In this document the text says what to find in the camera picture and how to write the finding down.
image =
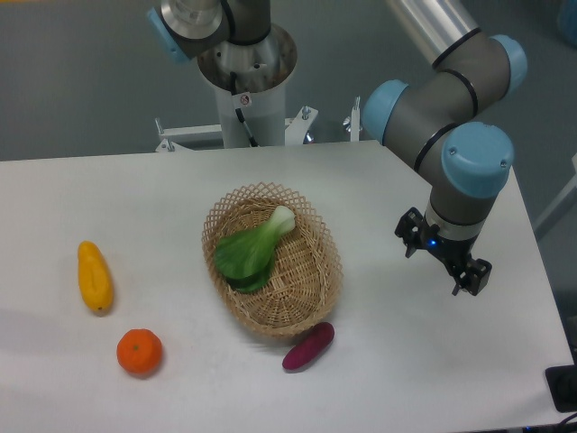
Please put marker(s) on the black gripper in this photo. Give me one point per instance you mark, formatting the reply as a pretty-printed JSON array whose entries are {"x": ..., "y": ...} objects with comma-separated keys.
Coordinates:
[{"x": 449, "y": 243}]

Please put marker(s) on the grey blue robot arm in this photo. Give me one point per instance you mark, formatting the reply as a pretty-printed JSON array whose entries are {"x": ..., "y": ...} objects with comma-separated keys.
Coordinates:
[{"x": 248, "y": 59}]

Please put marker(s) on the woven wicker basket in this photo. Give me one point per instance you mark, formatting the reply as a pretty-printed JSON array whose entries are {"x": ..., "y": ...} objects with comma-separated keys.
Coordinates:
[{"x": 307, "y": 276}]

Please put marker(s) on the green bok choy vegetable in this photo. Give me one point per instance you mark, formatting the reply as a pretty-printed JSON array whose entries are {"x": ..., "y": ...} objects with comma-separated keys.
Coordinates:
[{"x": 246, "y": 259}]

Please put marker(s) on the purple sweet potato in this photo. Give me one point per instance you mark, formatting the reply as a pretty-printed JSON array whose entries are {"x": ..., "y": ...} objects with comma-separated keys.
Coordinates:
[{"x": 319, "y": 338}]

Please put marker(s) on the black device at table edge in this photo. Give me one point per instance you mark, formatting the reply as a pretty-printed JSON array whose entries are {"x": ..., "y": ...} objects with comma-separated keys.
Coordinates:
[{"x": 561, "y": 382}]

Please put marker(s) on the orange tangerine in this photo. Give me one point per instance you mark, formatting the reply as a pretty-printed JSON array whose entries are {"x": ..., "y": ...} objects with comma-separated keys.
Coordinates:
[{"x": 139, "y": 351}]

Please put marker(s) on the yellow plastic fruit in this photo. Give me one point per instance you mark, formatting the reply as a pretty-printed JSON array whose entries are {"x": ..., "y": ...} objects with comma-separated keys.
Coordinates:
[{"x": 94, "y": 278}]

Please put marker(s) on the white metal base frame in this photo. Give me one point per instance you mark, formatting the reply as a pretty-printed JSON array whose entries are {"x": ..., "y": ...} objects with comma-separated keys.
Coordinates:
[{"x": 297, "y": 131}]

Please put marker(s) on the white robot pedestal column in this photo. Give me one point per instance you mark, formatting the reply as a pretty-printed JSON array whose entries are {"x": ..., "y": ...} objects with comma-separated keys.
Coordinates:
[{"x": 262, "y": 112}]

